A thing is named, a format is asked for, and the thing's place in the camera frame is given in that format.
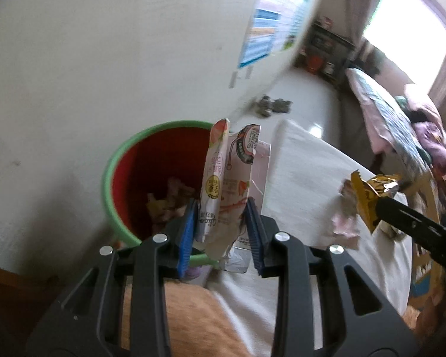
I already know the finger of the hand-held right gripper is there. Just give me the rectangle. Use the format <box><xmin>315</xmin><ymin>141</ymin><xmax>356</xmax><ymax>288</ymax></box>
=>
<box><xmin>375</xmin><ymin>196</ymin><xmax>446</xmax><ymax>268</ymax></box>

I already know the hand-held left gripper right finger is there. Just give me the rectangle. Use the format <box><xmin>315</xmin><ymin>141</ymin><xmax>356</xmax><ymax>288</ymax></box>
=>
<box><xmin>243</xmin><ymin>198</ymin><xmax>420</xmax><ymax>357</ymax></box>

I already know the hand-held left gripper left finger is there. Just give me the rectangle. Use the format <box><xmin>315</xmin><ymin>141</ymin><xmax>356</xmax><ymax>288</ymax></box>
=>
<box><xmin>26</xmin><ymin>198</ymin><xmax>202</xmax><ymax>357</ymax></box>

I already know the yellow snack wrapper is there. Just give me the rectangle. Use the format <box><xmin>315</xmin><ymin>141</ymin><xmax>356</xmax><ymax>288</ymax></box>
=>
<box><xmin>351</xmin><ymin>170</ymin><xmax>401</xmax><ymax>235</ymax></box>

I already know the pink and white food pouch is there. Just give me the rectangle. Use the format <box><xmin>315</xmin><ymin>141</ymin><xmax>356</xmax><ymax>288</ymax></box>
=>
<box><xmin>193</xmin><ymin>118</ymin><xmax>273</xmax><ymax>274</ymax></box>

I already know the red bin with green rim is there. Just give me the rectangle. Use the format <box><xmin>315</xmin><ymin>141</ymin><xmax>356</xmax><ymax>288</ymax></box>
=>
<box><xmin>102</xmin><ymin>120</ymin><xmax>234</xmax><ymax>268</ymax></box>

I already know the silver foil wrapper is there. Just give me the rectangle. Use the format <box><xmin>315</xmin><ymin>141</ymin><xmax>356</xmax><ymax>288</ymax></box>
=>
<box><xmin>382</xmin><ymin>222</ymin><xmax>406</xmax><ymax>239</ymax></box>

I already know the heap of wrappers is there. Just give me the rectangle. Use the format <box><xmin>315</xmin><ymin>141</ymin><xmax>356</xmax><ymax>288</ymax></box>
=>
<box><xmin>146</xmin><ymin>177</ymin><xmax>194</xmax><ymax>232</ymax></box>

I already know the pink wrapper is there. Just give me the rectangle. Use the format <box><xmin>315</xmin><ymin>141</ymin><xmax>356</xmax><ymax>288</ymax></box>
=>
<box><xmin>331</xmin><ymin>212</ymin><xmax>362</xmax><ymax>248</ymax></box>

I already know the orange fuzzy cushion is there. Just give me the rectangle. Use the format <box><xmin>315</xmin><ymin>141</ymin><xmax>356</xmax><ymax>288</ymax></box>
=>
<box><xmin>121</xmin><ymin>282</ymin><xmax>254</xmax><ymax>357</ymax></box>

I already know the patterned pillow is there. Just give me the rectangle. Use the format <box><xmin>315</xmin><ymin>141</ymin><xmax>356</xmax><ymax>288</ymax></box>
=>
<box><xmin>346</xmin><ymin>68</ymin><xmax>432</xmax><ymax>173</ymax></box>

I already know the orange bucket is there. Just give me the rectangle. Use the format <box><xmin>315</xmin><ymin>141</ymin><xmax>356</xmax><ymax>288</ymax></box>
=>
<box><xmin>305</xmin><ymin>56</ymin><xmax>324</xmax><ymax>73</ymax></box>

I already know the bright window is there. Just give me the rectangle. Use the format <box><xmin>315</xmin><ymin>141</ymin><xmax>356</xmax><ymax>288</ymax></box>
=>
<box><xmin>362</xmin><ymin>0</ymin><xmax>446</xmax><ymax>96</ymax></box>

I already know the dark storage shelf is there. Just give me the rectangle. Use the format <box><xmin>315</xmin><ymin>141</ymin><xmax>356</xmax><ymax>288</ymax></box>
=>
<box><xmin>295</xmin><ymin>17</ymin><xmax>357</xmax><ymax>87</ymax></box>

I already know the pale curtain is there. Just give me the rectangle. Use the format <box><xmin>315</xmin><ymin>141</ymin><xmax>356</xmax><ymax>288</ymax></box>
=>
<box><xmin>341</xmin><ymin>0</ymin><xmax>395</xmax><ymax>45</ymax></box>

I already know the colourful wall poster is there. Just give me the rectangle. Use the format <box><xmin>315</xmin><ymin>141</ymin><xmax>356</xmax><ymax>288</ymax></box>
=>
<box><xmin>238</xmin><ymin>0</ymin><xmax>313</xmax><ymax>70</ymax></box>

